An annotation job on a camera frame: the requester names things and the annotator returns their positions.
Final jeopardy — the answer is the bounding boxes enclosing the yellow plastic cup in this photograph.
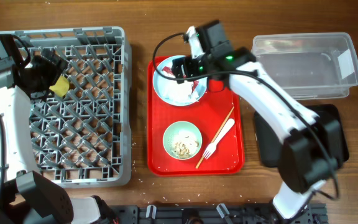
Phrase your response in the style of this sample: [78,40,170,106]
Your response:
[49,76,70,98]

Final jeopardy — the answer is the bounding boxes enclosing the white napkin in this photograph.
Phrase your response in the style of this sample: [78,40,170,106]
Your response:
[162,80,199,104]

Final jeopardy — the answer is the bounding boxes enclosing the red snack wrapper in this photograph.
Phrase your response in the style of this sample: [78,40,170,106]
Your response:
[162,67,199,95]

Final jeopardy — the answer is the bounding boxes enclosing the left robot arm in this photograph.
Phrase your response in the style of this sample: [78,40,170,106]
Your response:
[0,47,118,223]

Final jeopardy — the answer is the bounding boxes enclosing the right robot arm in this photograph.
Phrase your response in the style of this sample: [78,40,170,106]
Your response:
[172,47,347,222]

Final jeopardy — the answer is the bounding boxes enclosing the grey dishwasher rack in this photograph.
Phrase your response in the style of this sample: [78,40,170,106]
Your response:
[0,26,132,188]

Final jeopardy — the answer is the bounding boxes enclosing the light blue plate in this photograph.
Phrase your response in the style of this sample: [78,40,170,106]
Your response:
[152,72,207,106]

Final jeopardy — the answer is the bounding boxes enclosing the wooden chopstick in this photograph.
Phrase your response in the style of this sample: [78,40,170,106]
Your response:
[195,108,234,169]

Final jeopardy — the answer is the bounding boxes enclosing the red plastic tray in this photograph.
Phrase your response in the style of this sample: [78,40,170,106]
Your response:
[146,63,244,176]

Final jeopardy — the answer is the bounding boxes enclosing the green bowl with food scraps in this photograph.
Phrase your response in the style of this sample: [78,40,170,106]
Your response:
[162,121,203,161]

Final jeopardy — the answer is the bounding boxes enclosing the white plastic fork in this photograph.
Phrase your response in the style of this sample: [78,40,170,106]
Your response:
[203,118,235,159]

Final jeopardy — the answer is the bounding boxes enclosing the black plastic bin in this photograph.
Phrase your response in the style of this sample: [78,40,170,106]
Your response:
[253,104,349,167]

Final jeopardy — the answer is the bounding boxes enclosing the clear plastic bin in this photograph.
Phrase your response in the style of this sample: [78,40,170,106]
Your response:
[252,32,358,100]

